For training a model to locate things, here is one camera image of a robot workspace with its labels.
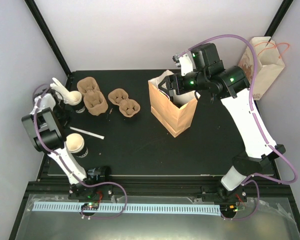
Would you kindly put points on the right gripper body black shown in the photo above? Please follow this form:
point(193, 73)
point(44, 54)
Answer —
point(182, 88)

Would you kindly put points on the paper cup holding stirrers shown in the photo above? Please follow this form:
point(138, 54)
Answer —
point(77, 102)

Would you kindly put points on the black aluminium frame rail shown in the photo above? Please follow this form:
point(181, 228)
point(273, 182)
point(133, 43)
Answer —
point(159, 186)

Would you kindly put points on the small green circuit board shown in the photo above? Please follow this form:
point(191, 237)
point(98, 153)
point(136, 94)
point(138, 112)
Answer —
point(93, 206)

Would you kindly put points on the white printed paper bag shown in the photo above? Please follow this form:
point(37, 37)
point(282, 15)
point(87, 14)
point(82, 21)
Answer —
point(269, 63)

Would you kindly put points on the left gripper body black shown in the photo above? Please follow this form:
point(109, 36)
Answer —
point(63, 115)

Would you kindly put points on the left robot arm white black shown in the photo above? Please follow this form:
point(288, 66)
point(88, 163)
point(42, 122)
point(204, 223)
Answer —
point(47, 135)

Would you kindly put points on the left black corner post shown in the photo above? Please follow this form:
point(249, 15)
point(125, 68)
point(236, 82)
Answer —
point(38, 17)

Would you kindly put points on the stacked brown pulp cup carriers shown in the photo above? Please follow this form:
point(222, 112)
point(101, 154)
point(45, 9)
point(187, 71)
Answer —
point(93, 98)

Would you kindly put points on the bundle of white wrapped straws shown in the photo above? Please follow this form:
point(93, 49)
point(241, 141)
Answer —
point(59, 87)

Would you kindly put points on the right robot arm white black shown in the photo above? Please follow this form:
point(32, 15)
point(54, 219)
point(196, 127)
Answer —
point(203, 70)

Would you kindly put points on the black corner post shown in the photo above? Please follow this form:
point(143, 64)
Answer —
point(38, 17)
point(278, 17)

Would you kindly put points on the white wrapped straw on table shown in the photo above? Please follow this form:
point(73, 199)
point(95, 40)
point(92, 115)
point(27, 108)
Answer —
point(95, 135)

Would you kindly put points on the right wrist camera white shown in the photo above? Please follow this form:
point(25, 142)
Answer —
point(184, 63)

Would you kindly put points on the brown paper bag white handles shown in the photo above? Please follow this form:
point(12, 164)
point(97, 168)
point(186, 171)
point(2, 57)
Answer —
point(177, 115)

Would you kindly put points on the light blue cable duct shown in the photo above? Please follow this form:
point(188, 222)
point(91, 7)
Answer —
point(130, 208)

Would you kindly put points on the right black corner post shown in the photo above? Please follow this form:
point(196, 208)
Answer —
point(278, 17)

